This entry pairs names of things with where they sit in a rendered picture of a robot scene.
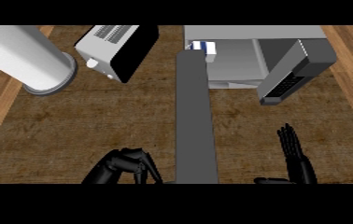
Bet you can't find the white cylindrical canister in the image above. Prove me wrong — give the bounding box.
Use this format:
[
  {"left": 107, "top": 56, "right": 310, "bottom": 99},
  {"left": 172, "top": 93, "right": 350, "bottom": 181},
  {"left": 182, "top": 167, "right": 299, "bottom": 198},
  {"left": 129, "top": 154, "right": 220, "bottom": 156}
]
[{"left": 0, "top": 25, "right": 78, "bottom": 97}]

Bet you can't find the white toaster oven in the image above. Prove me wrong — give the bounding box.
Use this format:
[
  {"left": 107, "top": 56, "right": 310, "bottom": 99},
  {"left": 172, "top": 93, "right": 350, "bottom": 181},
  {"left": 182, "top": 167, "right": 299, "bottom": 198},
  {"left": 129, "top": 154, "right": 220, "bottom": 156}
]
[{"left": 73, "top": 25, "right": 160, "bottom": 84}]

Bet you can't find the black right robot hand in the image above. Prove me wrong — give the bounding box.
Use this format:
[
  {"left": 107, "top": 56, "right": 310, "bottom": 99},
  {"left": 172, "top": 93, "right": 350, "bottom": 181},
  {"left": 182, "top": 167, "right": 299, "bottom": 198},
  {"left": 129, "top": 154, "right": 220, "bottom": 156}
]
[{"left": 254, "top": 122, "right": 319, "bottom": 185}]

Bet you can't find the white and blue milk carton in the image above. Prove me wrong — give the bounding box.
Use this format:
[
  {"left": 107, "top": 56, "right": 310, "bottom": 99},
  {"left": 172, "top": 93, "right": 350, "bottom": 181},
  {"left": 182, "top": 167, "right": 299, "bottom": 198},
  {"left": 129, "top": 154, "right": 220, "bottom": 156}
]
[{"left": 189, "top": 40, "right": 219, "bottom": 63}]

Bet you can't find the grey microwave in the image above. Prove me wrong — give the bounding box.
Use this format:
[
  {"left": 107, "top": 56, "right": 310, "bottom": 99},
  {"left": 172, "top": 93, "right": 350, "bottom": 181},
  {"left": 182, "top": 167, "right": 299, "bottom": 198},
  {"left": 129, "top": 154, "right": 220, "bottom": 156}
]
[{"left": 183, "top": 25, "right": 338, "bottom": 106}]

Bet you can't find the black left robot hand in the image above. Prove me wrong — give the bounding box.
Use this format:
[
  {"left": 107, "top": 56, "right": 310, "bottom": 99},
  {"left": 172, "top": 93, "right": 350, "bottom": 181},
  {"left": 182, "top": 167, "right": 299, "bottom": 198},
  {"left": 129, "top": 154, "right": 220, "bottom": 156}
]
[{"left": 81, "top": 147, "right": 164, "bottom": 185}]

